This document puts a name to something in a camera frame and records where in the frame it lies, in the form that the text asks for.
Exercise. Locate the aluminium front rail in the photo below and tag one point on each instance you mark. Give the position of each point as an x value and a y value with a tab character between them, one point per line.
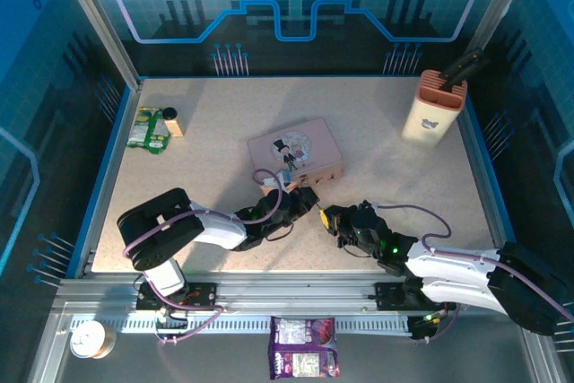
291	286

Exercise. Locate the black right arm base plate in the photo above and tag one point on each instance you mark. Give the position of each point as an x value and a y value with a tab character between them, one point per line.
390	295

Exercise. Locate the small wooden block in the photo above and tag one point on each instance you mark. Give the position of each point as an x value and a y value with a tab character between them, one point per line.
174	127

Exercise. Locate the black round knob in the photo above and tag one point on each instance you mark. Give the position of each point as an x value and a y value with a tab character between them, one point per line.
169	113

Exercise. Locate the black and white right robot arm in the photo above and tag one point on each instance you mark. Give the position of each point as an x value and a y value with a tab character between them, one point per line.
493	275

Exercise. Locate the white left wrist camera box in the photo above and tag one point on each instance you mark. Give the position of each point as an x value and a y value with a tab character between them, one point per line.
275	180

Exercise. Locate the cream and pink knife block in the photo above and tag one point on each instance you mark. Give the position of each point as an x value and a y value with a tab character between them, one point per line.
432	118

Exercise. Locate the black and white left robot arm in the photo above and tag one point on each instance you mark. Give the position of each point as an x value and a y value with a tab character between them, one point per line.
170	226

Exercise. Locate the green and white snack packet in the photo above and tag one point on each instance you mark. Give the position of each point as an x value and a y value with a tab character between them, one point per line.
145	132

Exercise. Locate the purple snack bag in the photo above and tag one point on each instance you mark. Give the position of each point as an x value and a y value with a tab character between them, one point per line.
302	349

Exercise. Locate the pink tin box with couple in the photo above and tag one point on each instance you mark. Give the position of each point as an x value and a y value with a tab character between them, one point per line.
291	150

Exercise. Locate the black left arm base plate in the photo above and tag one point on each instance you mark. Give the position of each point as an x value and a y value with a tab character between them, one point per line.
202	297

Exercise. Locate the aluminium frame post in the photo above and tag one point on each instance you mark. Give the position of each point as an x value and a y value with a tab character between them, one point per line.
498	2
96	20

